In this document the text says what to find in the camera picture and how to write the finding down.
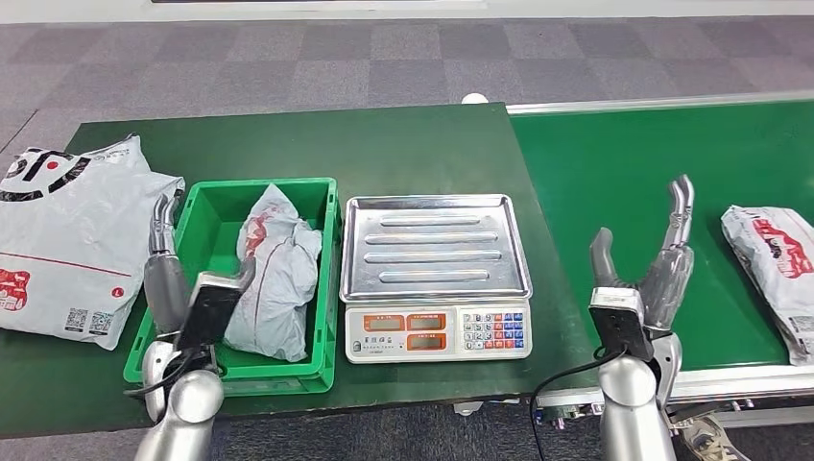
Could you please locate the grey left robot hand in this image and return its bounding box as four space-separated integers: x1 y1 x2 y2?
143 192 192 336

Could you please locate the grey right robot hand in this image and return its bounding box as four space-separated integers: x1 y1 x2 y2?
587 175 696 332

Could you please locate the grey parcel red logo text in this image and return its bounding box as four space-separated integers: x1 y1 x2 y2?
720 205 814 367

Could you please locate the grey red-print parcel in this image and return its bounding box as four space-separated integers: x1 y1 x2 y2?
224 184 323 363

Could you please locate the green conveyor belt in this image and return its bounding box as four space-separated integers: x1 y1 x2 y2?
510 100 814 371

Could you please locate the green plastic crate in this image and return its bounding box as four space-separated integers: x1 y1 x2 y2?
124 178 340 399

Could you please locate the large white black-print mailer bag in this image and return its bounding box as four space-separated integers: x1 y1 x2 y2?
0 134 185 352

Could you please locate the grey sneaker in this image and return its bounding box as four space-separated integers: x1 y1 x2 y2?
677 414 752 461

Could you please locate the white electronic scale steel tray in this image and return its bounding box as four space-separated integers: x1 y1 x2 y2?
338 193 534 365

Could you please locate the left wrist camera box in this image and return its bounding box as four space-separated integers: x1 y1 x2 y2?
175 271 246 354

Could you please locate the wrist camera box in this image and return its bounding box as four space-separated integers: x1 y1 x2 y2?
175 271 246 354
587 287 657 363

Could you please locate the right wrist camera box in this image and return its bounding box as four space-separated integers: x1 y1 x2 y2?
587 287 657 363

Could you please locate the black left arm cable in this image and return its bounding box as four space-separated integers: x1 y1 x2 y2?
124 346 221 400

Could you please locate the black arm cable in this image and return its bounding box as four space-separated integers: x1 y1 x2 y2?
529 346 628 461
124 346 221 400

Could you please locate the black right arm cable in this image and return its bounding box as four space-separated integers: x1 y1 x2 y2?
529 346 628 461

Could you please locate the aluminium conveyor frame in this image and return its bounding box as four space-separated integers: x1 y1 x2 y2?
506 88 814 434

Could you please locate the small white bracket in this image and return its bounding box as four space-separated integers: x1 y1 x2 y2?
452 399 519 418

